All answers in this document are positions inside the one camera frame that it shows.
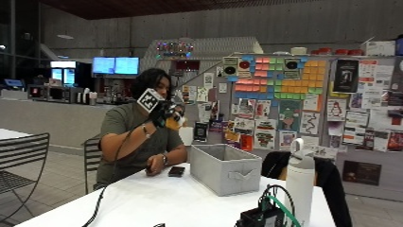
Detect yellow and white soft toy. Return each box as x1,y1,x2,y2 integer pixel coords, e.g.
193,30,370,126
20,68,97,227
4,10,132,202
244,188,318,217
164,109,188,131

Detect white marker cube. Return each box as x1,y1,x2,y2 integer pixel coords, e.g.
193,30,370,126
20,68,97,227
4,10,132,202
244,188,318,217
136,88,166,114

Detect black phone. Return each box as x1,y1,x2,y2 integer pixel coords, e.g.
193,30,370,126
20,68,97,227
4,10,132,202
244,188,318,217
168,166,186,178

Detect the person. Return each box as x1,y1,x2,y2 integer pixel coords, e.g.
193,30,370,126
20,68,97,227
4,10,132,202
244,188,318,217
95,67,189,191

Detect black metal slatted chair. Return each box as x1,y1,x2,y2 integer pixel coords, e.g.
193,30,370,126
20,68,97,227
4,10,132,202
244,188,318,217
0,131,52,223
83,135,104,195

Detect grey fabric storage box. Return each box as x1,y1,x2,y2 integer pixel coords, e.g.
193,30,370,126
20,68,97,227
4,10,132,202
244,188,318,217
189,143,263,197

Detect lit drinks fridge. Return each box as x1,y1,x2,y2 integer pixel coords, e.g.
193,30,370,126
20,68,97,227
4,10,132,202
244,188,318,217
49,60,81,88

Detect counter appliances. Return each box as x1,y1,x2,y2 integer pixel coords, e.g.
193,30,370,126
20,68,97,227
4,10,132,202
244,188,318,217
27,84,85,104

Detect grey service counter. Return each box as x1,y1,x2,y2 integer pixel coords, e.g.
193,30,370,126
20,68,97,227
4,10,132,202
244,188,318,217
0,96,120,149

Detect group of coloured sticky notes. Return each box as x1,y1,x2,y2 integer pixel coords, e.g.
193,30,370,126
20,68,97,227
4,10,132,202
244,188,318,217
226,55,329,102

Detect black electronics box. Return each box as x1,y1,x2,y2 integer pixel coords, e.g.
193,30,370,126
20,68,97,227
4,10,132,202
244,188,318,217
234,206,287,227

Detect white round container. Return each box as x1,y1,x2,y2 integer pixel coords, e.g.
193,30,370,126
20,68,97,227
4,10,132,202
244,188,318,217
290,46,309,56

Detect white insulated bottle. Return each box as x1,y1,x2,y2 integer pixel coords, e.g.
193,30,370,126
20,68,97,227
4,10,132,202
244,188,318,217
285,137,317,227

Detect black poster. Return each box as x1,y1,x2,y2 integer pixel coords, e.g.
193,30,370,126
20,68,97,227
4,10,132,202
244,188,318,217
333,59,361,95

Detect row of red containers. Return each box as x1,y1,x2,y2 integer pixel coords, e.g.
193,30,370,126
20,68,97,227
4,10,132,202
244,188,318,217
310,46,366,57

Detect black jacket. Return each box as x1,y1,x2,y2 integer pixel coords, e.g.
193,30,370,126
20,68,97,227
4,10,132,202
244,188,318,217
259,150,354,227

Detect group of paper posters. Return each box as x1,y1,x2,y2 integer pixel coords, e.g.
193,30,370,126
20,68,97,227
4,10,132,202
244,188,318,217
182,58,403,159

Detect dark plaque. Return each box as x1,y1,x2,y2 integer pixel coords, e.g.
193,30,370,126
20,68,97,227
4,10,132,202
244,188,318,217
342,160,383,186

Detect grey notice board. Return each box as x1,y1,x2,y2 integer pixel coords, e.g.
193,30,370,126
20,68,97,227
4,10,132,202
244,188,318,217
180,54,403,202

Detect white cardboard box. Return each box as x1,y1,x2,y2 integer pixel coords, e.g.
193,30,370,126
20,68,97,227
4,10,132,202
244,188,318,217
365,39,398,58

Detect black glove cable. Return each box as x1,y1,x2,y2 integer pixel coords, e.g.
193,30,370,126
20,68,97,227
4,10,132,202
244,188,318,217
81,118,154,227

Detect thin bracelet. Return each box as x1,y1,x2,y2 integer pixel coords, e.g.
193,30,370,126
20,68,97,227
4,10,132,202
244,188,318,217
141,123,153,139

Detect wall screen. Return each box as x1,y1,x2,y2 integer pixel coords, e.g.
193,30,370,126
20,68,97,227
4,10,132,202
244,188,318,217
114,56,141,76
92,56,117,76

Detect string of coloured lights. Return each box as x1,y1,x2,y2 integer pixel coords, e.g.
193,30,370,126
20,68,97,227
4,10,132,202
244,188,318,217
154,40,197,61

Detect black looped cable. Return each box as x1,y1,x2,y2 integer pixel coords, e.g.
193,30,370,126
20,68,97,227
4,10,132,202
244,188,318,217
257,183,297,219

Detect green cable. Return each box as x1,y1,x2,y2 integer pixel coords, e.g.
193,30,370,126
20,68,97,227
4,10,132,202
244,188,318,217
265,194,302,227

